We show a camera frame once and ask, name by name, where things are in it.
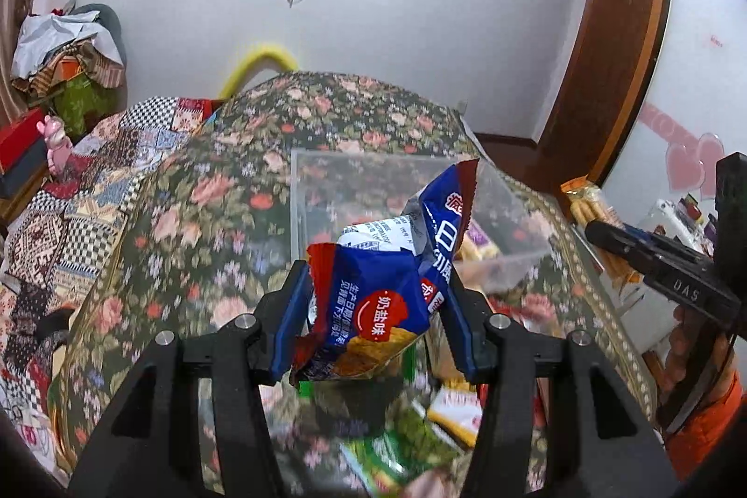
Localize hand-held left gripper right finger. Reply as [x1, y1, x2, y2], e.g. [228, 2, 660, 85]
[439, 273, 681, 498]

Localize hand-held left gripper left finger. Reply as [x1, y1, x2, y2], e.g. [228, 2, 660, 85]
[67, 260, 314, 498]

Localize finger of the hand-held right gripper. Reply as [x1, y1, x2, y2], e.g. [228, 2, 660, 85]
[585, 221, 666, 274]

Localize blue snack packet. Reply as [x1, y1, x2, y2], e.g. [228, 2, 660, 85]
[290, 158, 480, 383]

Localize clear plastic container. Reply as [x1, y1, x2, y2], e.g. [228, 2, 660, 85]
[290, 148, 552, 295]

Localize person's right forearm orange sleeve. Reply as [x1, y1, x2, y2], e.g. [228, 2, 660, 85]
[664, 370, 747, 484]

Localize person's right hand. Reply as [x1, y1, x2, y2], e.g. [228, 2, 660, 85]
[656, 307, 734, 426]

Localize biscuit stick packet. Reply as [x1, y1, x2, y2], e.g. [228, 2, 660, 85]
[560, 176, 646, 289]

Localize white snack packet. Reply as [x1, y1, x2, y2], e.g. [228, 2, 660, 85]
[642, 197, 718, 257]

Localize yellow snack packet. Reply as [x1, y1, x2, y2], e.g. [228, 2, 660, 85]
[428, 386, 486, 448]

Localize pink heart stickers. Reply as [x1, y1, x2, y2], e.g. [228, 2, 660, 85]
[641, 104, 726, 201]

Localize purple snack packet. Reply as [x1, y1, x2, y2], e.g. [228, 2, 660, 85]
[456, 218, 504, 264]

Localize green snack packet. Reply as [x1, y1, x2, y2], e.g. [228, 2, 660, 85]
[337, 405, 465, 490]

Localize floral tablecloth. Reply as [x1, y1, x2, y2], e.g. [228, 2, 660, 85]
[49, 72, 660, 498]

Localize patchwork blanket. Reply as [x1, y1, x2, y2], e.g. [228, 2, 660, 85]
[0, 95, 219, 481]

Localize yellow foam tube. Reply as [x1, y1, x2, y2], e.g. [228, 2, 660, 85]
[218, 44, 300, 101]

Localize pink plush toy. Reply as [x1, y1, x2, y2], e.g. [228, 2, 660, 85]
[36, 116, 76, 176]

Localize pile of clothes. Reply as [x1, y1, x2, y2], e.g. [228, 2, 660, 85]
[10, 0, 128, 137]

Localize wooden door frame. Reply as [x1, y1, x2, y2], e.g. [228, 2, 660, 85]
[534, 0, 678, 196]

